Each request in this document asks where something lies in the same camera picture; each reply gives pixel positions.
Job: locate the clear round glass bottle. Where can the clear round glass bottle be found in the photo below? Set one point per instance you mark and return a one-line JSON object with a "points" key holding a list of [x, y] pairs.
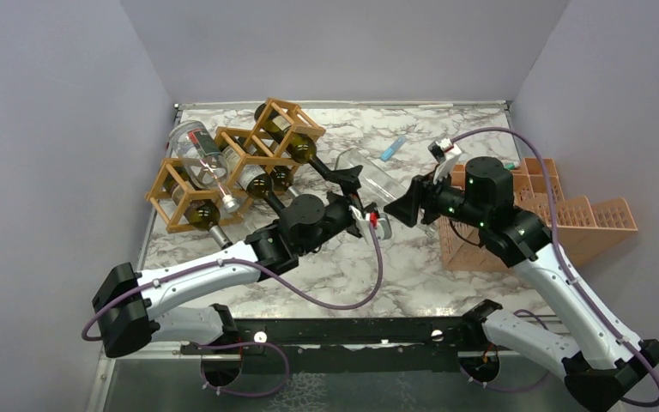
{"points": [[202, 159]]}

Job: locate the green wine bottle black top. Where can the green wine bottle black top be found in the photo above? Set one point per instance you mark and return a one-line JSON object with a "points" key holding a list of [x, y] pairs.
{"points": [[253, 179]]}

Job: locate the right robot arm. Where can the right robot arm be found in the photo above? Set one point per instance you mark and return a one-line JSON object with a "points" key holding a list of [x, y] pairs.
{"points": [[600, 360]]}

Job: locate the orange plastic crate rack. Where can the orange plastic crate rack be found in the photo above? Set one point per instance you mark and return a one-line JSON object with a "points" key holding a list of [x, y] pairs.
{"points": [[586, 230]]}

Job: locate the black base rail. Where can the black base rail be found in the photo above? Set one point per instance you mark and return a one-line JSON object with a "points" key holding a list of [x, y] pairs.
{"points": [[349, 345]]}

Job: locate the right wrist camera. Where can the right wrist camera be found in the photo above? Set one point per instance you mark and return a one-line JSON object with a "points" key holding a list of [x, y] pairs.
{"points": [[446, 154]]}

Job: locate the blue highlighter pen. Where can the blue highlighter pen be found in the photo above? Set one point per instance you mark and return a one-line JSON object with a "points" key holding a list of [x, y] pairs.
{"points": [[393, 148]]}

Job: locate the clear slim glass bottle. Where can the clear slim glass bottle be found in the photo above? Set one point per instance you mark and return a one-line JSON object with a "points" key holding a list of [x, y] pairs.
{"points": [[378, 185]]}

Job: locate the green wine bottle silver neck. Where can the green wine bottle silver neck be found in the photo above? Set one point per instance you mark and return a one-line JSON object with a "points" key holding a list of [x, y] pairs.
{"points": [[202, 215]]}

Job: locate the green wine bottle brown label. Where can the green wine bottle brown label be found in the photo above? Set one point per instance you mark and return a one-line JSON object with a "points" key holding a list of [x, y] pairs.
{"points": [[281, 175]]}

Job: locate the green wine bottle black neck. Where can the green wine bottle black neck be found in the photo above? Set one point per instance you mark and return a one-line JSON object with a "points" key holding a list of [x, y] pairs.
{"points": [[301, 148]]}

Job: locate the wooden wine rack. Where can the wooden wine rack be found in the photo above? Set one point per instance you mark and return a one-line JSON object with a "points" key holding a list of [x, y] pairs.
{"points": [[276, 154]]}

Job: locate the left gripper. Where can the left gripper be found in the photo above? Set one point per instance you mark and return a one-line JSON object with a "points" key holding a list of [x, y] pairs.
{"points": [[350, 183]]}

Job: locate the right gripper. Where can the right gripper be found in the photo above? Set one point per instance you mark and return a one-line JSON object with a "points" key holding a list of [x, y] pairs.
{"points": [[423, 191]]}

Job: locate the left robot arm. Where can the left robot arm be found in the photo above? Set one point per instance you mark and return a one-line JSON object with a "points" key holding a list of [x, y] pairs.
{"points": [[128, 304]]}

